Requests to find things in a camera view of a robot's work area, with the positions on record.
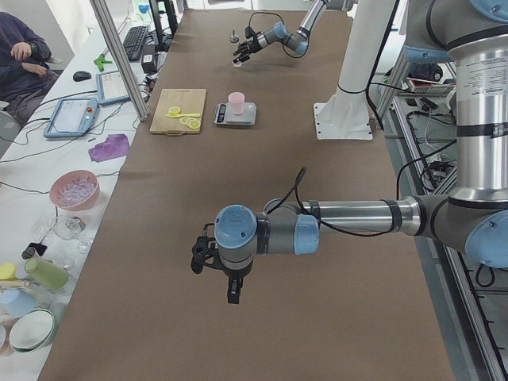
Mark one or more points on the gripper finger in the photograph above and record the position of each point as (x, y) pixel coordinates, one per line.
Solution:
(234, 290)
(237, 57)
(244, 57)

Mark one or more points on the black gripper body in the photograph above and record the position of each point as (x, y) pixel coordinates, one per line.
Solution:
(232, 275)
(252, 43)

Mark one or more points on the pink plastic cup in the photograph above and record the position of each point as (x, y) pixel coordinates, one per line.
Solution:
(236, 102)

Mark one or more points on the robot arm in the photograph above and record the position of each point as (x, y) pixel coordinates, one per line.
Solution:
(295, 45)
(471, 218)

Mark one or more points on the silver digital kitchen scale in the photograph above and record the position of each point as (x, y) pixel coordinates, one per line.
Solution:
(224, 116)

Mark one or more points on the green cup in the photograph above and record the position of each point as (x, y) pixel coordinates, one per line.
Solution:
(48, 275)

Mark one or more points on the light blue cup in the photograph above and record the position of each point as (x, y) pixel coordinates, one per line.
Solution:
(17, 302)

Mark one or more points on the yellow cup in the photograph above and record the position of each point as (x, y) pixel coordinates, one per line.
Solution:
(8, 272)

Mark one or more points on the bamboo cutting board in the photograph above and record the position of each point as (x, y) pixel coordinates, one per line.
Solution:
(189, 100)

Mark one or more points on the yellow plastic knife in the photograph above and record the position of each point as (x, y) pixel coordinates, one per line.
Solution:
(184, 115)

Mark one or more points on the lemon slice top stack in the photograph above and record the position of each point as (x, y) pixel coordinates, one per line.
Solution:
(186, 120)

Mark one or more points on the lemon slice by knife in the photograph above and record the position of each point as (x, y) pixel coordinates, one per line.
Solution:
(174, 110)

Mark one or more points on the black keyboard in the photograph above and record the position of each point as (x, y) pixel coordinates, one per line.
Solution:
(134, 42)

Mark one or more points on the teach pendant far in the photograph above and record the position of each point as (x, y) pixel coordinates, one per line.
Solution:
(111, 88)

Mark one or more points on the teach pendant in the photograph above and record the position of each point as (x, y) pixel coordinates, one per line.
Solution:
(111, 88)
(72, 117)

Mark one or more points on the purple cloth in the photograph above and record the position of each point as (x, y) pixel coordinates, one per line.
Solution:
(114, 146)

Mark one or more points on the black computer mouse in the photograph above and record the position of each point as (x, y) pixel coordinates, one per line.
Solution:
(80, 76)

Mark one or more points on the teach pendant near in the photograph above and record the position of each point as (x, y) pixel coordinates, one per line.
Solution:
(72, 117)

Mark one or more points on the clear glass bowl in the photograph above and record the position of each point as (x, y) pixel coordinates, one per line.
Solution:
(68, 228)

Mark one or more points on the pink bowl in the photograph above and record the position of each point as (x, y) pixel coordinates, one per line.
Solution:
(76, 190)

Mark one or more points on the person in dark clothes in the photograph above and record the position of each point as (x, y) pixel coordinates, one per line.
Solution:
(25, 76)

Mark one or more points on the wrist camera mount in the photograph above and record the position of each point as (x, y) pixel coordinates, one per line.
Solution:
(203, 250)
(249, 32)

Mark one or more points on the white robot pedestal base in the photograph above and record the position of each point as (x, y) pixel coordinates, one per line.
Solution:
(345, 115)

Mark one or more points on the aluminium frame post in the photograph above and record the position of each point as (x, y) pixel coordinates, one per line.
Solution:
(115, 47)

